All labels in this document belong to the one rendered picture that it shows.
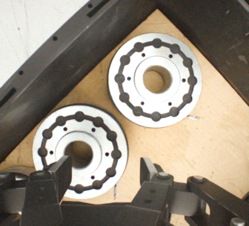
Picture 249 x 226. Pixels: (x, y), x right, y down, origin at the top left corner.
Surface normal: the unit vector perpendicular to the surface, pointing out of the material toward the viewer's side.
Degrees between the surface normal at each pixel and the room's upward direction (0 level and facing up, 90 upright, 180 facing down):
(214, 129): 0
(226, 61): 90
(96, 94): 0
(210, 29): 90
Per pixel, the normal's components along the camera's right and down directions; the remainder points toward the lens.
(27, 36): 0.04, 0.00
